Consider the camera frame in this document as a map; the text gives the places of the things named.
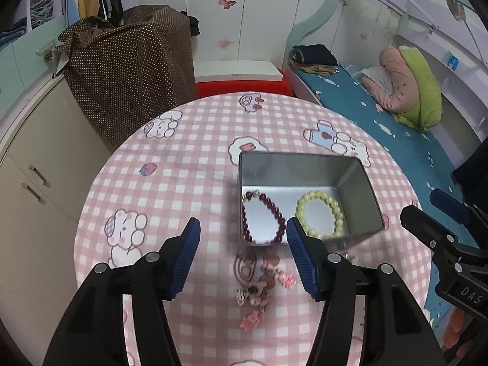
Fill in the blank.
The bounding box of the red stool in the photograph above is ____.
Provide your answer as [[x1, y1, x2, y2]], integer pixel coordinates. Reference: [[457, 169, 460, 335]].
[[190, 67, 294, 101]]

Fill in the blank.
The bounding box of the folded dark clothes stack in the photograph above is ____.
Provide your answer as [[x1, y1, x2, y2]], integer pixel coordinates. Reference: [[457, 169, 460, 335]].
[[289, 44, 338, 76]]

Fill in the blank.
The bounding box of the white pillow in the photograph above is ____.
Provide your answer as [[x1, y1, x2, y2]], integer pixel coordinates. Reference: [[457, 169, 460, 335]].
[[353, 66, 393, 93]]

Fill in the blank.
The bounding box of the green and pink quilt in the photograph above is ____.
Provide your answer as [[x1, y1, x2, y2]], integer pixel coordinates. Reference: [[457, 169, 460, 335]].
[[362, 45, 443, 132]]

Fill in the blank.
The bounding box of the teal bed sheet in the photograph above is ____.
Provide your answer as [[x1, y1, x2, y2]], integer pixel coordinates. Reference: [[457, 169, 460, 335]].
[[287, 70, 475, 326]]

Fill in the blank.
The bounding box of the beige cabinet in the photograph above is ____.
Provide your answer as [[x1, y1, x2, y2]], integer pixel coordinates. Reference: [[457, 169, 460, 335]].
[[1, 79, 113, 364]]

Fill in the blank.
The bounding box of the pale yellow bead bracelet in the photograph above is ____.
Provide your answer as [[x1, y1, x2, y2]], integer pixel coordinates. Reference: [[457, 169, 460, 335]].
[[295, 191, 345, 241]]

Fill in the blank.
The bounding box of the pink charm jewelry cluster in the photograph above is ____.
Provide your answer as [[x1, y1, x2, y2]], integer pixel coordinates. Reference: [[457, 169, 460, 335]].
[[233, 254, 297, 331]]

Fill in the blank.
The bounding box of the pink checkered tablecloth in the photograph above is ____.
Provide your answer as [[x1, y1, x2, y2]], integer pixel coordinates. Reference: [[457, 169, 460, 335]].
[[74, 93, 431, 365]]

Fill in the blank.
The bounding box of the dark red bead bracelet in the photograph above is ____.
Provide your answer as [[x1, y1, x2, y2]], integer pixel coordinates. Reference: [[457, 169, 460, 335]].
[[241, 190, 287, 245]]

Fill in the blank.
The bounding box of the brown polka dot cloth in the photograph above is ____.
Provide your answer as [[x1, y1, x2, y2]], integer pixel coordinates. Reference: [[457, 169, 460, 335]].
[[57, 5, 199, 147]]

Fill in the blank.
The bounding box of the white board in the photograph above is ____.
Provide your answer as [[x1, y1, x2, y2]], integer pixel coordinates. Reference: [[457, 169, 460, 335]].
[[194, 60, 283, 83]]

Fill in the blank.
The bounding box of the mint drawer unit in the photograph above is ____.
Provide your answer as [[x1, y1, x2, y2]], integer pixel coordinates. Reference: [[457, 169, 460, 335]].
[[0, 16, 66, 117]]

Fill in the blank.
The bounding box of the grey metal tin box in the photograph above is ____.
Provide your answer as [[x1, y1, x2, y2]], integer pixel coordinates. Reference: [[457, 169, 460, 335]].
[[238, 151, 385, 251]]

